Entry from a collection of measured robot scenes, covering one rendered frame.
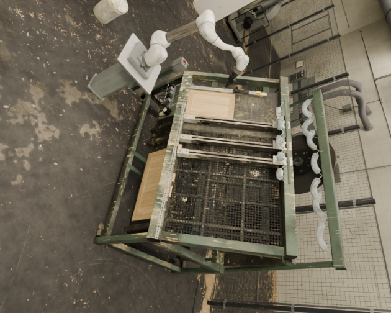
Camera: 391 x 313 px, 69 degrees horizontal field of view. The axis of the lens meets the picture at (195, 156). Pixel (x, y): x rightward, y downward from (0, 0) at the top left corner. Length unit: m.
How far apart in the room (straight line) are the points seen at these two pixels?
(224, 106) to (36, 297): 2.68
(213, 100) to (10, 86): 2.11
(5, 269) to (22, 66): 1.87
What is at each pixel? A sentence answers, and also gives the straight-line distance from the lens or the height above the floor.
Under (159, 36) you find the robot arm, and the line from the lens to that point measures 3.27.
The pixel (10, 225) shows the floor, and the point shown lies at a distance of 2.94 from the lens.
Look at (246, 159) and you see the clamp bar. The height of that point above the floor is 1.52.
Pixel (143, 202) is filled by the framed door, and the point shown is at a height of 0.36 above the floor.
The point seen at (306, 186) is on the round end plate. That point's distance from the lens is 3.41.
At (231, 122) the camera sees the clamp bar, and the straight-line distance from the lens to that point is 3.28.
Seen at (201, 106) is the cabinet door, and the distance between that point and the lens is 3.48.
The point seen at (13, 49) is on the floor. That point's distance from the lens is 3.45.
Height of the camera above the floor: 2.71
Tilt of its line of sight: 33 degrees down
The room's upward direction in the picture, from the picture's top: 75 degrees clockwise
